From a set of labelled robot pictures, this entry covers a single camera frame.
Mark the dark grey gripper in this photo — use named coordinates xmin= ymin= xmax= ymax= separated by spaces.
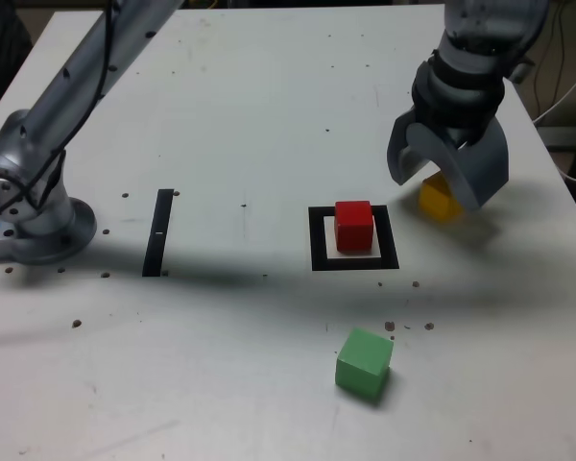
xmin=386 ymin=109 xmax=511 ymax=210

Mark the yellow cube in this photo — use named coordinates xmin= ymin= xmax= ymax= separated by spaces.
xmin=418 ymin=172 xmax=465 ymax=222

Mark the red cube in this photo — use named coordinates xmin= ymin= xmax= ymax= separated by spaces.
xmin=334 ymin=200 xmax=376 ymax=255

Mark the green cube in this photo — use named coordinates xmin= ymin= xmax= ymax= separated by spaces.
xmin=334 ymin=327 xmax=396 ymax=402

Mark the black tape square outline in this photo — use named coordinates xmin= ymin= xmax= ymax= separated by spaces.
xmin=307 ymin=205 xmax=400 ymax=272

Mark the black tape strip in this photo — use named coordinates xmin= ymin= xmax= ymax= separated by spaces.
xmin=141 ymin=188 xmax=175 ymax=279

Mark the white cable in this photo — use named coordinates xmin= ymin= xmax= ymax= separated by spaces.
xmin=531 ymin=61 xmax=576 ymax=127

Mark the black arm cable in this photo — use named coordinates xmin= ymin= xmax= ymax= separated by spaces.
xmin=0 ymin=0 xmax=121 ymax=222

